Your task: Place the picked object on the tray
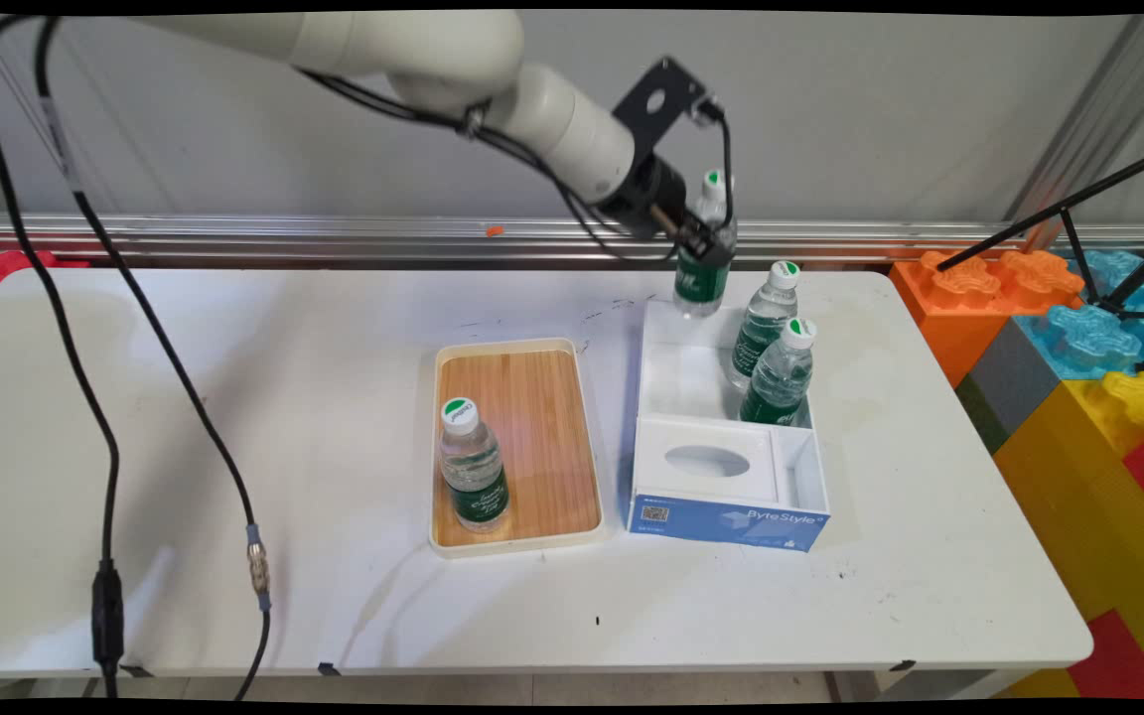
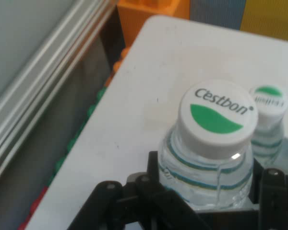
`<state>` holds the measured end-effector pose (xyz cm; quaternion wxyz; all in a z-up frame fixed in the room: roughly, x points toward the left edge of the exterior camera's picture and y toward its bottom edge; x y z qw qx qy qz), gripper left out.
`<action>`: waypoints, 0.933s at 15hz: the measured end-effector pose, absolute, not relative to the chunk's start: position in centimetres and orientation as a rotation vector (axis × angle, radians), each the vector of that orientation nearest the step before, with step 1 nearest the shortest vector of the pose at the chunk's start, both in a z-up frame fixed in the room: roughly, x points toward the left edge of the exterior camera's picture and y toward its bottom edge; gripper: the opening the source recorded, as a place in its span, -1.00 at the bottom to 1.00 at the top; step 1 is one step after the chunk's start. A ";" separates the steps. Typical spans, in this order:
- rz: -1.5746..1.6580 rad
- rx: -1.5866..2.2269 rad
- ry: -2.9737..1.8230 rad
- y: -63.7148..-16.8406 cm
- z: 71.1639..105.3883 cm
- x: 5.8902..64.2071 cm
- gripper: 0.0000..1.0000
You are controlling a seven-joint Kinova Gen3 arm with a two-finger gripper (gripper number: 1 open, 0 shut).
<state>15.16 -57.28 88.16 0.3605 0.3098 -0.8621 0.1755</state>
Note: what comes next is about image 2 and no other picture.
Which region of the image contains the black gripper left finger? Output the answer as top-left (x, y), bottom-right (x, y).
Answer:
top-left (67, 150), bottom-right (207, 230)

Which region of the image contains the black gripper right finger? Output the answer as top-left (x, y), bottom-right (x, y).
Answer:
top-left (251, 158), bottom-right (288, 230)

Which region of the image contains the small Cestbon water bottle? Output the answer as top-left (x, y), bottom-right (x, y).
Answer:
top-left (156, 79), bottom-right (259, 212)
top-left (248, 84), bottom-right (288, 169)

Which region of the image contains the green toy block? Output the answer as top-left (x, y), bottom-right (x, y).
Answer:
top-left (47, 88), bottom-right (107, 186)

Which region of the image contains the red toy block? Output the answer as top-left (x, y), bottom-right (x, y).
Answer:
top-left (17, 186), bottom-right (49, 230)

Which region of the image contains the yellow toy block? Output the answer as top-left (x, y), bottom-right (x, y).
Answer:
top-left (240, 0), bottom-right (288, 44)

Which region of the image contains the orange toy block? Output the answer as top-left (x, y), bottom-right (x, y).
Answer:
top-left (105, 0), bottom-right (191, 87)

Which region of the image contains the grey toy block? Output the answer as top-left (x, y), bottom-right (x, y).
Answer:
top-left (189, 0), bottom-right (247, 31)

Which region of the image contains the aluminium wall rail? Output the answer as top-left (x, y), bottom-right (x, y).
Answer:
top-left (0, 0), bottom-right (119, 190)

